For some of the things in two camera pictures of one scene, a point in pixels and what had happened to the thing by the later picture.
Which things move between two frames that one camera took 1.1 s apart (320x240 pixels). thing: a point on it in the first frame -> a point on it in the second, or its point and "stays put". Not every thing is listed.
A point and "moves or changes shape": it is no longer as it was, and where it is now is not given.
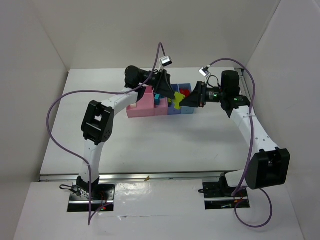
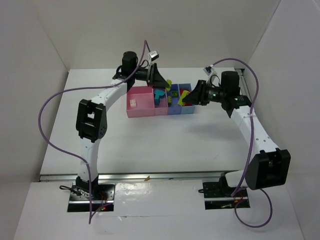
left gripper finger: [166, 89] -> [157, 80]
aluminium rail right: [242, 84] stays put
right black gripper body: [202, 94] stays put
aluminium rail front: [137, 177] stays put
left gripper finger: [159, 90] -> [150, 75]
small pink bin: [162, 109] stays put
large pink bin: [145, 106] stays put
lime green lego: [178, 98] moves or changes shape
